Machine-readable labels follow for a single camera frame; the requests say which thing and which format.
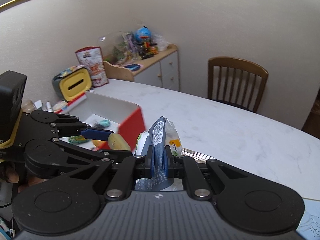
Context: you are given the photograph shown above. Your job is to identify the white blue tissue pack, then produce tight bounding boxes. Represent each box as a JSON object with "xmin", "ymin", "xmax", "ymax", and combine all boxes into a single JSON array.
[{"xmin": 135, "ymin": 116, "xmax": 183, "ymax": 191}]

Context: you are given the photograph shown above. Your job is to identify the person's hand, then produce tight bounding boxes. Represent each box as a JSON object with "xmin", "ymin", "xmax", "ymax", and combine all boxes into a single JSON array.
[{"xmin": 1, "ymin": 161, "xmax": 47, "ymax": 193}]

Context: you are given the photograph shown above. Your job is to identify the teal egg-shaped gadget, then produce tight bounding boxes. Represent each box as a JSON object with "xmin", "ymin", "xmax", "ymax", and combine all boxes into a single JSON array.
[{"xmin": 99, "ymin": 119, "xmax": 111, "ymax": 128}]

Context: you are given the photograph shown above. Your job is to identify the red white cardboard box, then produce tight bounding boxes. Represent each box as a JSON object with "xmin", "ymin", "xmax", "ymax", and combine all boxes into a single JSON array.
[{"xmin": 59, "ymin": 92, "xmax": 145, "ymax": 150}]

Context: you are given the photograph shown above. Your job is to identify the yellow lid tissue box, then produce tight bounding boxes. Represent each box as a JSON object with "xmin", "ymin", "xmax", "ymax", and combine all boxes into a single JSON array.
[{"xmin": 52, "ymin": 65, "xmax": 92, "ymax": 102}]

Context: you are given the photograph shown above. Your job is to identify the red white snack bag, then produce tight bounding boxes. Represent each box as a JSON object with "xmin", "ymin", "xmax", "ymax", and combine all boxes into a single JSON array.
[{"xmin": 75, "ymin": 46, "xmax": 108, "ymax": 87}]

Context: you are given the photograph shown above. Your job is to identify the white sideboard cabinet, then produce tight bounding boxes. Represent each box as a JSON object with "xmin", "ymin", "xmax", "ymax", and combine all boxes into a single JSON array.
[{"xmin": 130, "ymin": 44, "xmax": 181, "ymax": 92}]

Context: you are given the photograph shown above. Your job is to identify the brown wooden chair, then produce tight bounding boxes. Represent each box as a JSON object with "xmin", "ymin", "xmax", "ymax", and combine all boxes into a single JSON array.
[{"xmin": 207, "ymin": 56, "xmax": 268, "ymax": 113}]

